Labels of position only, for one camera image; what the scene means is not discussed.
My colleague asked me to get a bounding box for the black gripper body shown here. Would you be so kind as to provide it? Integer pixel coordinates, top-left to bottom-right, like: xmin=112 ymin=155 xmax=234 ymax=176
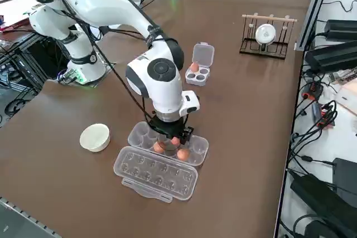
xmin=149 ymin=117 xmax=186 ymax=140

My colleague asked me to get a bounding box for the transparent twelve-slot egg tray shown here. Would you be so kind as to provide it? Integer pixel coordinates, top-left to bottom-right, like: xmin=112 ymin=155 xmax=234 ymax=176
xmin=113 ymin=121 xmax=210 ymax=204

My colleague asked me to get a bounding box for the transparent four-slot egg tray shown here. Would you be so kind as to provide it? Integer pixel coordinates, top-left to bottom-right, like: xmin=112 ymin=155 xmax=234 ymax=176
xmin=184 ymin=42 xmax=215 ymax=88

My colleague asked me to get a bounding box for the white round bowl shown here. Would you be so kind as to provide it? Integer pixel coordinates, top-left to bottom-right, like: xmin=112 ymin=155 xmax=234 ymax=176
xmin=79 ymin=123 xmax=111 ymax=153

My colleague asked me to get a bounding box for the orange black plug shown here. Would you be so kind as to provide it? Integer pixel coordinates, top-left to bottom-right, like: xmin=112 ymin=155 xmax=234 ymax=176
xmin=302 ymin=81 xmax=324 ymax=101
xmin=315 ymin=101 xmax=337 ymax=129

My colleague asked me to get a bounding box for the large black power adapter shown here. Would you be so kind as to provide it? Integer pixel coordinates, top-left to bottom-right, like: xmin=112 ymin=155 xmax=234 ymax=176
xmin=290 ymin=173 xmax=357 ymax=238

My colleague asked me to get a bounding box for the light wooden board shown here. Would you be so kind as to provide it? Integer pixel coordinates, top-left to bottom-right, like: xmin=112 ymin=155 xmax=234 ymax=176
xmin=334 ymin=80 xmax=357 ymax=116

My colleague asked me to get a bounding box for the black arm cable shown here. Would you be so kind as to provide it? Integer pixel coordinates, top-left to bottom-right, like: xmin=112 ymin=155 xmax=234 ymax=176
xmin=47 ymin=0 xmax=157 ymax=123

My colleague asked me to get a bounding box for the black wire rack wooden bar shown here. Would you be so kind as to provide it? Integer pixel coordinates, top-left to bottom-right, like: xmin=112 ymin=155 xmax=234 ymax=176
xmin=239 ymin=13 xmax=298 ymax=60

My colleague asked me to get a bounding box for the black equipment frame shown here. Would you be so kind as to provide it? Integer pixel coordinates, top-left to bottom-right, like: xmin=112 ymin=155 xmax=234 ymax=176
xmin=0 ymin=30 xmax=70 ymax=94

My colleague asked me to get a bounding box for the aluminium frame post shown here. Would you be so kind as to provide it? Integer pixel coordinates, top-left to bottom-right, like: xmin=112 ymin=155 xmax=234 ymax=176
xmin=295 ymin=0 xmax=335 ymax=52

